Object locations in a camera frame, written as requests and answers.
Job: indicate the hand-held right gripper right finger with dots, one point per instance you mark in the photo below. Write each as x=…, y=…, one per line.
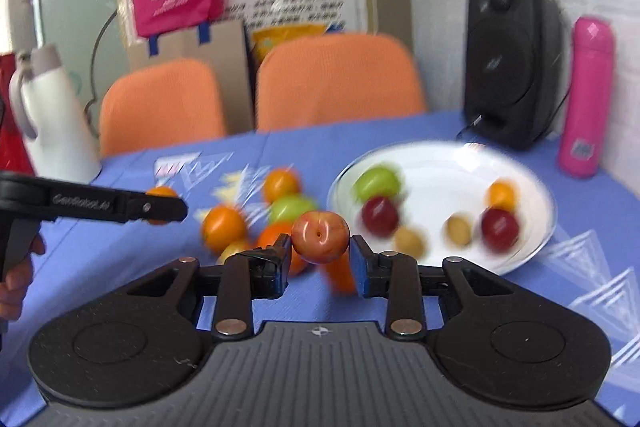
x=357, y=262

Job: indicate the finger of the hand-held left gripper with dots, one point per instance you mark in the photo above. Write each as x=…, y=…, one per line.
x=100, y=203

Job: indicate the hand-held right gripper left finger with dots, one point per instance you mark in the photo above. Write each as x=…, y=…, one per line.
x=280, y=264

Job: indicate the reddish tangerine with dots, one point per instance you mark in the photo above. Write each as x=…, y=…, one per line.
x=272, y=235

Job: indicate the dark red plum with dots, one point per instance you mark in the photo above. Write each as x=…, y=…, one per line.
x=500, y=229
x=380, y=216

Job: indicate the brown kiwi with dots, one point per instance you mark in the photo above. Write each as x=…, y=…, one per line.
x=459, y=231
x=409, y=242

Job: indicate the green apple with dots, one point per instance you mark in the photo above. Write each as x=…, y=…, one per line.
x=291, y=208

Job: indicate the small round mandarin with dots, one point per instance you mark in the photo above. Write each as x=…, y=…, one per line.
x=162, y=191

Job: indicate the large orange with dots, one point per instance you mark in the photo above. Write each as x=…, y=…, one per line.
x=223, y=228

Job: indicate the medium orange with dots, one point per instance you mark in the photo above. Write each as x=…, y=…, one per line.
x=281, y=185

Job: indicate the green oblong mango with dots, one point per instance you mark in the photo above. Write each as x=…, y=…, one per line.
x=377, y=183

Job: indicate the white plate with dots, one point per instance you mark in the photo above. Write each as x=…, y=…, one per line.
x=440, y=177

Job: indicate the small oval orange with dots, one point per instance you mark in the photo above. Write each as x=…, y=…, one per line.
x=501, y=195

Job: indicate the person's left hand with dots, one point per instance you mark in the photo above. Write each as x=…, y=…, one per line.
x=17, y=294

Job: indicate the red thermos jug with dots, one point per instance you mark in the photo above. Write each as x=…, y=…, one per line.
x=11, y=147

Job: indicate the blue printed tablecloth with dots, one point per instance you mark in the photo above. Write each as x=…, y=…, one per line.
x=150, y=167

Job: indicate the white thermos jug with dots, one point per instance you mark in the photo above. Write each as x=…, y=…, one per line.
x=57, y=127

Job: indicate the orange chair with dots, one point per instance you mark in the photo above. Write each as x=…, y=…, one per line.
x=160, y=107
x=340, y=82

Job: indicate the cardboard board with blue tape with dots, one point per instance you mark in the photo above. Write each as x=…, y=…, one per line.
x=230, y=47

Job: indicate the black speaker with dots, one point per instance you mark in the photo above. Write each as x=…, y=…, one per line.
x=510, y=62

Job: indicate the pink thermos bottle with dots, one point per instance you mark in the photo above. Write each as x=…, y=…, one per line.
x=587, y=102

